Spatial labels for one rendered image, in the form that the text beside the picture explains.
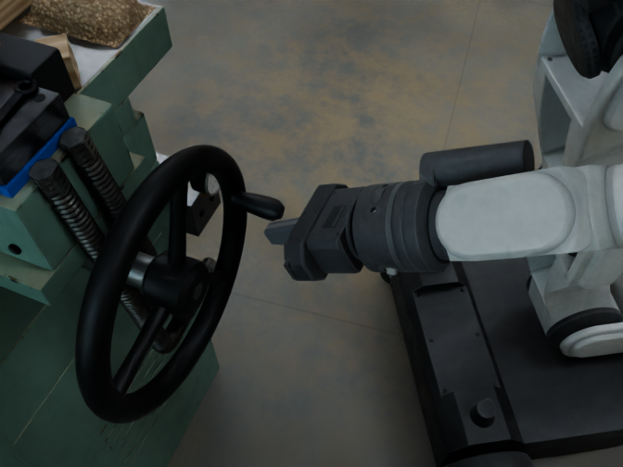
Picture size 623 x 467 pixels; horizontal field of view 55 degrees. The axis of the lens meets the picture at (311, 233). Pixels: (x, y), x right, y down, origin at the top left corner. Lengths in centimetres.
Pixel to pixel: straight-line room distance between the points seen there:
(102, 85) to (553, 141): 62
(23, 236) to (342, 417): 99
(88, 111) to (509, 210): 38
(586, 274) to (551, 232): 52
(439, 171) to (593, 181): 13
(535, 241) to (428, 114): 156
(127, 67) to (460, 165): 42
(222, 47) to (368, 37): 53
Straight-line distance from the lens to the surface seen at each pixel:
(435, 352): 129
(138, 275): 63
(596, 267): 98
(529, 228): 48
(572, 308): 121
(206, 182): 89
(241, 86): 210
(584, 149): 78
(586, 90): 82
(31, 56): 59
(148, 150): 86
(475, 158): 54
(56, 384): 87
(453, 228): 50
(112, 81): 75
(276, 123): 196
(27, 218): 54
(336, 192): 64
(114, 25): 77
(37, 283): 59
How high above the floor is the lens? 133
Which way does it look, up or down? 53 degrees down
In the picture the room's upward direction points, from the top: straight up
